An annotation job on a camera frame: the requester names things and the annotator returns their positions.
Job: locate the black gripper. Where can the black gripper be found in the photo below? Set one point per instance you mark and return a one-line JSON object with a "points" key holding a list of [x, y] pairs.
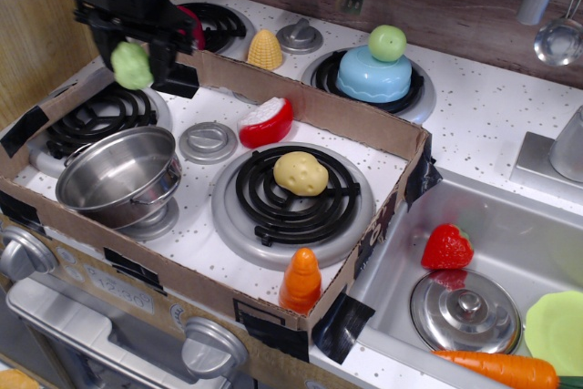
{"points": [[157, 22]]}

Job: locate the light green toy broccoli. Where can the light green toy broccoli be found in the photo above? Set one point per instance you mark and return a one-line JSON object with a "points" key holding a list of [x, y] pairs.
{"points": [[130, 65]]}

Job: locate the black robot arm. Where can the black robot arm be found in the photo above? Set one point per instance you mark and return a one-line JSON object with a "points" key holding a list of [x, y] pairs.
{"points": [[186, 76]]}

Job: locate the stainless steel pot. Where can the stainless steel pot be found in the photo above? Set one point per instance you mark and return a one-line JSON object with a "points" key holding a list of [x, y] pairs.
{"points": [[123, 178]]}

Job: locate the steel pot lid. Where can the steel pot lid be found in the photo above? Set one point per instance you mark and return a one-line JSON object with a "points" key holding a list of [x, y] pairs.
{"points": [[462, 310]]}

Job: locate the dark red toy pepper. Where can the dark red toy pepper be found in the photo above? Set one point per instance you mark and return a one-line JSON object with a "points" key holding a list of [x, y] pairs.
{"points": [[198, 37]]}

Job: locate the silver stove knob centre front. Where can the silver stove knob centre front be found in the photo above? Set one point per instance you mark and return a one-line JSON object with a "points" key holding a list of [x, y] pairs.
{"points": [[208, 143]]}

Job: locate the silver stove knob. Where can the silver stove knob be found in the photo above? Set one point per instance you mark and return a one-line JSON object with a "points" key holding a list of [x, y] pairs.
{"points": [[208, 143], [300, 38]]}

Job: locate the yellow toy corn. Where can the yellow toy corn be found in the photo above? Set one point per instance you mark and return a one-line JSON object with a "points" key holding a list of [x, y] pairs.
{"points": [[265, 51]]}

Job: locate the red white toy cheese wedge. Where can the red white toy cheese wedge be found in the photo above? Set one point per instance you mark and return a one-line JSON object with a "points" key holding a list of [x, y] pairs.
{"points": [[268, 123]]}

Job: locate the silver stove knob centre back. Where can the silver stove knob centre back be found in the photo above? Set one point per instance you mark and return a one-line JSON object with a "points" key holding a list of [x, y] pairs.
{"points": [[300, 38]]}

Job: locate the cardboard fence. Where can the cardboard fence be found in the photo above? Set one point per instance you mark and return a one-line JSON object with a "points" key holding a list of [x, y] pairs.
{"points": [[193, 260]]}

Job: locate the yellow toy potato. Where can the yellow toy potato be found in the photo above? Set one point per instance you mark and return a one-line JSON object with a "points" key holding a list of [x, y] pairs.
{"points": [[301, 174]]}

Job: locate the black burner front right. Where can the black burner front right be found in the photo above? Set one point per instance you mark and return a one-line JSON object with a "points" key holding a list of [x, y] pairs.
{"points": [[266, 224]]}

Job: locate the light blue toy bowl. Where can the light blue toy bowl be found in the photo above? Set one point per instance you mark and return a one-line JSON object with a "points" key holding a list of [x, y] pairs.
{"points": [[365, 78]]}

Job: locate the silver oven knob left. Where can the silver oven knob left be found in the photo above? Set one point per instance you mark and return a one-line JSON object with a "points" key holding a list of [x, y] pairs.
{"points": [[24, 254]]}

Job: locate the silver oven knob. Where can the silver oven knob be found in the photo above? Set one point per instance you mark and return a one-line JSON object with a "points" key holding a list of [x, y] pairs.
{"points": [[24, 254], [210, 350]]}

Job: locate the green toy apple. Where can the green toy apple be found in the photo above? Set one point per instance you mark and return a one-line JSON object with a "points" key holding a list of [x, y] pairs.
{"points": [[387, 43]]}

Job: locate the black burner back right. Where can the black burner back right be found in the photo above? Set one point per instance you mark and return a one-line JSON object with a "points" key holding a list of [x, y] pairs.
{"points": [[416, 106]]}

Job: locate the orange toy carrot piece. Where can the orange toy carrot piece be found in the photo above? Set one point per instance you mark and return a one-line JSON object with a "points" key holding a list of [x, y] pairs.
{"points": [[301, 286]]}

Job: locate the silver oven knob right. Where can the silver oven knob right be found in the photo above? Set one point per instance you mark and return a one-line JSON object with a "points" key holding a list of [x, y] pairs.
{"points": [[210, 350]]}

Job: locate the orange object bottom left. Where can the orange object bottom left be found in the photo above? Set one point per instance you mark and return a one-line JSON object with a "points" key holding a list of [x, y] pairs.
{"points": [[15, 379]]}

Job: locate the red toy strawberry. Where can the red toy strawberry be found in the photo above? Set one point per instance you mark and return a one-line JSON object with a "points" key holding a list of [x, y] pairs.
{"points": [[448, 247]]}

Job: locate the hanging steel ladle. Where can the hanging steel ladle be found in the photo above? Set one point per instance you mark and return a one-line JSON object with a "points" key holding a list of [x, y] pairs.
{"points": [[559, 42]]}

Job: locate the stainless steel sink basin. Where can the stainless steel sink basin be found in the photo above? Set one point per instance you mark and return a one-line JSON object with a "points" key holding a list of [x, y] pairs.
{"points": [[529, 248]]}

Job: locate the long orange toy carrot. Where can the long orange toy carrot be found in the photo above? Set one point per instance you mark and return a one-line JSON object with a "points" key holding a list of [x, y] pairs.
{"points": [[511, 370]]}

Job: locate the light green toy plate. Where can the light green toy plate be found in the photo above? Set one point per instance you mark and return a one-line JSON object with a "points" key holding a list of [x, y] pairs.
{"points": [[553, 331]]}

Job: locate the silver oven door handle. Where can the silver oven door handle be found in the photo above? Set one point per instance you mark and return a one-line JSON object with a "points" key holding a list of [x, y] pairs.
{"points": [[91, 343]]}

